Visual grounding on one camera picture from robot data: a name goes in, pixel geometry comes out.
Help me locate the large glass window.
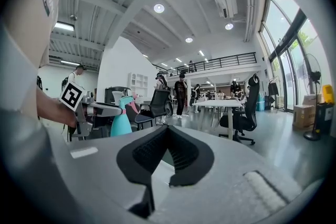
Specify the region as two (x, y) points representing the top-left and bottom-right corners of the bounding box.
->
(258, 0), (325, 114)

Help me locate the person's left forearm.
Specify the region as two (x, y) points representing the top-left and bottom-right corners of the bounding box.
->
(36, 88), (79, 129)

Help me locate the black coat rack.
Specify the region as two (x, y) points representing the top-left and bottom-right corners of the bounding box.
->
(267, 76), (281, 110)

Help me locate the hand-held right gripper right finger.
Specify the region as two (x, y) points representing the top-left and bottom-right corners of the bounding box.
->
(151, 125), (326, 224)

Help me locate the white table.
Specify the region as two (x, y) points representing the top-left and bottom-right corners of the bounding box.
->
(192, 99), (244, 140)

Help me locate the stack of teal boxes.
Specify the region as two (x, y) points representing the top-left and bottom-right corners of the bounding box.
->
(255, 92), (266, 112)

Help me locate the black standing fan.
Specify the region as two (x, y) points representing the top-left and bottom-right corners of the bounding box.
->
(301, 54), (324, 142)

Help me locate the ceiling air conditioner unit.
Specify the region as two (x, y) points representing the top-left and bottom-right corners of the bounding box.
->
(213, 0), (238, 19)

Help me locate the white shelf cabinet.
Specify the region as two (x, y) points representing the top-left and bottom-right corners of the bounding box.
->
(127, 72), (149, 98)

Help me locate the black office chair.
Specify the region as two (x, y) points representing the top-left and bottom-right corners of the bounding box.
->
(218, 73), (261, 146)

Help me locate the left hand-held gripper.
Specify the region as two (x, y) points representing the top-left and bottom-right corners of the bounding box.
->
(59, 81), (124, 138)

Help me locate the person's beige t-shirt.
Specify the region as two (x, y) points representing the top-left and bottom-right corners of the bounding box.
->
(0, 0), (70, 205)

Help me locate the cardboard box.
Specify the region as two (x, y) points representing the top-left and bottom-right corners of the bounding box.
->
(292, 104), (316, 131)

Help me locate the black balcony railing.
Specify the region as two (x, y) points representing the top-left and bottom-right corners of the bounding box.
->
(152, 51), (257, 78)

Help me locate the teal spray bottle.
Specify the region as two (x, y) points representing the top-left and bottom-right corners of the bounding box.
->
(110, 90), (141, 137)

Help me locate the black bin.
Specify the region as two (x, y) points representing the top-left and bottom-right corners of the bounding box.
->
(316, 103), (335, 135)

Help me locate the black mesh chair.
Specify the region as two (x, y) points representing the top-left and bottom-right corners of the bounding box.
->
(134, 89), (172, 131)

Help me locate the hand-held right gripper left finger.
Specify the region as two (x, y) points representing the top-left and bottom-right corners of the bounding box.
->
(48, 125), (170, 224)

